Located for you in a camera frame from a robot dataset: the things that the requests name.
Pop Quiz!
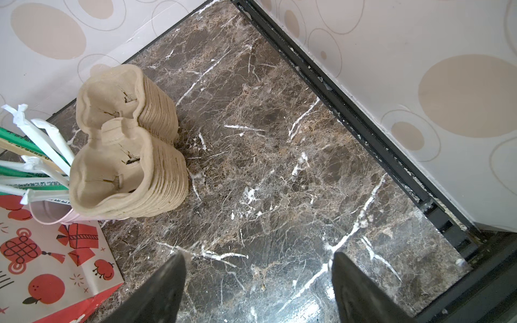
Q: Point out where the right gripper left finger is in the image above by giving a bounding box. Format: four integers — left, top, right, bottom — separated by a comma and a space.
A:
104, 252, 187, 323

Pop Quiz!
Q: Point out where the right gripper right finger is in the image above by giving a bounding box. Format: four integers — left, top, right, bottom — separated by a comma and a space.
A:
332, 252, 415, 322

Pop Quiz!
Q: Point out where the red white paper bag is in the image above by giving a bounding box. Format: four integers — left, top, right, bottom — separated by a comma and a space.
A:
1, 195, 124, 322

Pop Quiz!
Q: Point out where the pulp cup carrier stack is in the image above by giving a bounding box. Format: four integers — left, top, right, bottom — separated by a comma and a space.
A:
69, 64, 188, 219

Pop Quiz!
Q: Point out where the pink straw holder cup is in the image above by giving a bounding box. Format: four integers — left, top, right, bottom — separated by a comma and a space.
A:
28, 201, 102, 225

